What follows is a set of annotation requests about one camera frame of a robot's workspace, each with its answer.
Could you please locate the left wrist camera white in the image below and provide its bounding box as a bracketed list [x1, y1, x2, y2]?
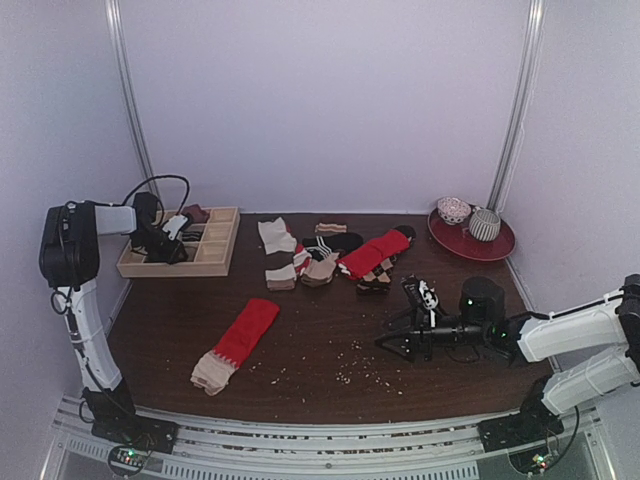
[162, 214, 193, 240]

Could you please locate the white patterned bowl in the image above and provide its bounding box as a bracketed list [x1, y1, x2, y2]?
[437, 197, 472, 226]

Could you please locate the striped ceramic cup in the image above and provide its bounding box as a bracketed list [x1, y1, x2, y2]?
[469, 207, 501, 242]

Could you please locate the red white striped sock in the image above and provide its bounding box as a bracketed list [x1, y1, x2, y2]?
[293, 243, 312, 278]

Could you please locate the left aluminium frame post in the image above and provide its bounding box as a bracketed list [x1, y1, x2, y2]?
[104, 0, 162, 199]

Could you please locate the beige brown sock pile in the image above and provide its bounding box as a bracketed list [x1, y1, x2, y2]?
[265, 264, 297, 291]

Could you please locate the metal base rail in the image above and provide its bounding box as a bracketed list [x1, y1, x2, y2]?
[35, 396, 622, 479]

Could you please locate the right aluminium frame post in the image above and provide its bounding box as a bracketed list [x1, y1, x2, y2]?
[487, 0, 546, 214]

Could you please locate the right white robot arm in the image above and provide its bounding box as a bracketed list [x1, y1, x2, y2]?
[375, 274, 639, 452]

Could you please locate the argyle brown sock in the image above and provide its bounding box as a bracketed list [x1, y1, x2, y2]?
[356, 255, 398, 296]

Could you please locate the wooden compartment tray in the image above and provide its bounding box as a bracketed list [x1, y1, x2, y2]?
[117, 207, 240, 279]

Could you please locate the beige white folded sock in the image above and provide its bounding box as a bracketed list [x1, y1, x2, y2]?
[258, 217, 297, 255]

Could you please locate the red and beige sock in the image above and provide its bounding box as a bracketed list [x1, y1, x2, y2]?
[190, 298, 280, 396]

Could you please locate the black striped rolled sock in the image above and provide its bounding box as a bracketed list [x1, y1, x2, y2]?
[181, 231, 203, 243]

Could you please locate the maroon rolled sock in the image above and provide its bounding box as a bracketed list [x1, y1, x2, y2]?
[181, 204, 210, 224]

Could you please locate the aluminium frame post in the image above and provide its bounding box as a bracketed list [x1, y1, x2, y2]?
[487, 0, 546, 214]
[104, 0, 162, 199]

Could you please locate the tan sock pair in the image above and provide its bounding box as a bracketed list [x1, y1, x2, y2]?
[300, 252, 340, 288]

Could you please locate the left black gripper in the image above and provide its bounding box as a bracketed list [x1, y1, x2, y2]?
[130, 227, 186, 265]

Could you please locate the left black cable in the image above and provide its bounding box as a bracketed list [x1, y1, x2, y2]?
[122, 173, 191, 221]

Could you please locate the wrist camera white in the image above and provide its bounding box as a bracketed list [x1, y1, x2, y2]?
[162, 214, 193, 240]
[401, 275, 439, 328]

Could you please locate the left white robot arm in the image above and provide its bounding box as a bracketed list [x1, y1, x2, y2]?
[39, 192, 193, 451]

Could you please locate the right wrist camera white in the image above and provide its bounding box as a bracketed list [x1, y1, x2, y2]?
[401, 275, 439, 328]

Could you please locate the small striped folded sock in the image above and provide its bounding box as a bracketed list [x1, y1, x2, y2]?
[314, 223, 348, 235]

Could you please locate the red folded sock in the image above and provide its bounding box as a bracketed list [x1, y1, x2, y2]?
[337, 225, 416, 279]

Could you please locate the red round plate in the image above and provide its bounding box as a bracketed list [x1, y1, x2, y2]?
[427, 208, 516, 262]

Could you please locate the black white striped sock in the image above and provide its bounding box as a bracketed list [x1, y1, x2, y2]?
[302, 232, 364, 261]

